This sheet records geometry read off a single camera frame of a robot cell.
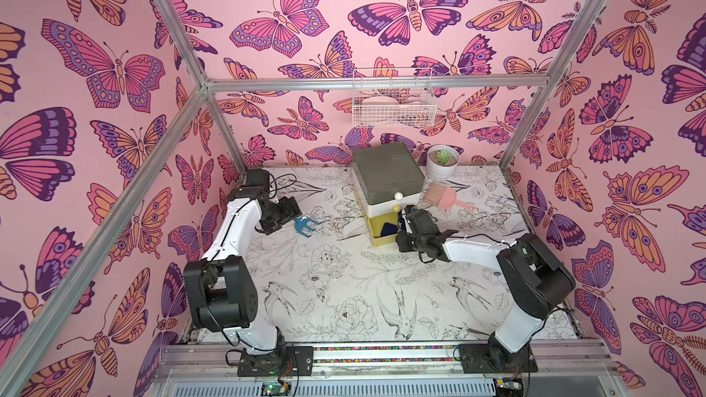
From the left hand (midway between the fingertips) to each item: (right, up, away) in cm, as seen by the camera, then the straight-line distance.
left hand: (295, 214), depth 89 cm
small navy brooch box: (+31, -6, +10) cm, 33 cm away
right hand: (+33, -9, +6) cm, 35 cm away
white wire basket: (+33, +39, +6) cm, 51 cm away
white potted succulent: (+54, +19, +20) cm, 61 cm away
